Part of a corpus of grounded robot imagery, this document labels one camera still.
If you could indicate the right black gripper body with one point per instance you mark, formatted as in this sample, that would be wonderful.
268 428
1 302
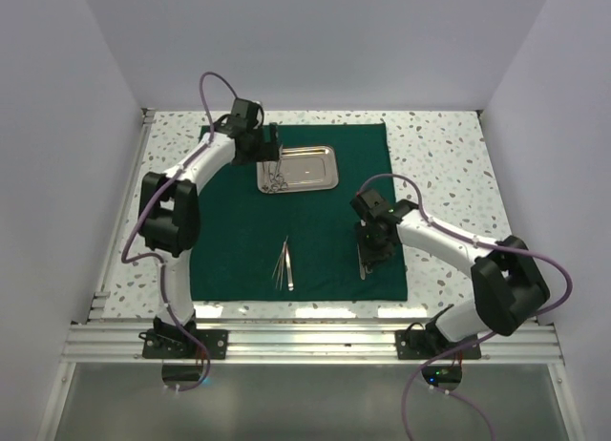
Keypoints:
380 247

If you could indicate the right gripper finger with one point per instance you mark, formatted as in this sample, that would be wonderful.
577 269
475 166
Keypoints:
365 251
379 257

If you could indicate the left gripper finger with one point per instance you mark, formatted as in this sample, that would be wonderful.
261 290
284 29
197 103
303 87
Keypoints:
242 161
273 147

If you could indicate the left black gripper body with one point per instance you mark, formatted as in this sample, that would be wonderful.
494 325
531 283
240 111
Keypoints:
258 146

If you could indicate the stainless steel instrument tray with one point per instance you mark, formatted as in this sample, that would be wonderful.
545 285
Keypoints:
305 169

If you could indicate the steel ring-handled scissors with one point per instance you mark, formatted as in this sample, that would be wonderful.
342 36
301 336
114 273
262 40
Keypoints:
269 166

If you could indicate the thin steel tweezers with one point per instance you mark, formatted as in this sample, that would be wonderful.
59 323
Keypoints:
278 272

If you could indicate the broad steel tweezers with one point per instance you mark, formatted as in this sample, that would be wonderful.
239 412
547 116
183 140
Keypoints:
288 273

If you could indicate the dark green surgical cloth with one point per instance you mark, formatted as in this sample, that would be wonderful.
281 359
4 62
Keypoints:
243 230

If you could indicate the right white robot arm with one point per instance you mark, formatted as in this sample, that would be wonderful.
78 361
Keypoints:
507 285

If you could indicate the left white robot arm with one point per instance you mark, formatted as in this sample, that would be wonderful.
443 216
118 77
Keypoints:
169 212

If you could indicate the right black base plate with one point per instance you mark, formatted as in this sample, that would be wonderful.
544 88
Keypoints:
415 342

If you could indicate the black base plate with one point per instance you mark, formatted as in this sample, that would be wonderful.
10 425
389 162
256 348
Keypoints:
415 342
164 341

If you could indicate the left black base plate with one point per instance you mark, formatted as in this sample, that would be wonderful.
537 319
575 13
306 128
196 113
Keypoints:
164 341

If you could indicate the aluminium front rail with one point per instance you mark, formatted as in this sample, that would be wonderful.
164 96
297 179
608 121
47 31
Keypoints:
308 343

